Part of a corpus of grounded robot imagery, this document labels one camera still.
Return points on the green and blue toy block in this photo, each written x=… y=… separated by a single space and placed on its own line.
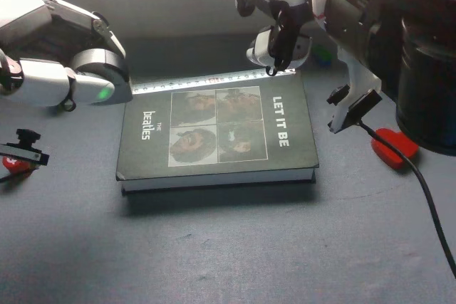
x=324 y=56

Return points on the black hardcover book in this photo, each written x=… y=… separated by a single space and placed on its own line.
x=285 y=161

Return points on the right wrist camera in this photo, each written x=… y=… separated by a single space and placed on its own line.
x=365 y=106

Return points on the grey tape measure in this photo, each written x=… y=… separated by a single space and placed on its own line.
x=96 y=59

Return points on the grey table cloth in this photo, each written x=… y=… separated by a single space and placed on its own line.
x=249 y=240

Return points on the red heart block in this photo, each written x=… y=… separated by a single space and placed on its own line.
x=400 y=140

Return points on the red cylinder block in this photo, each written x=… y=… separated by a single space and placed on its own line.
x=16 y=165

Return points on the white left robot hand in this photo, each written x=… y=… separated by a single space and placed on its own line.
x=39 y=81

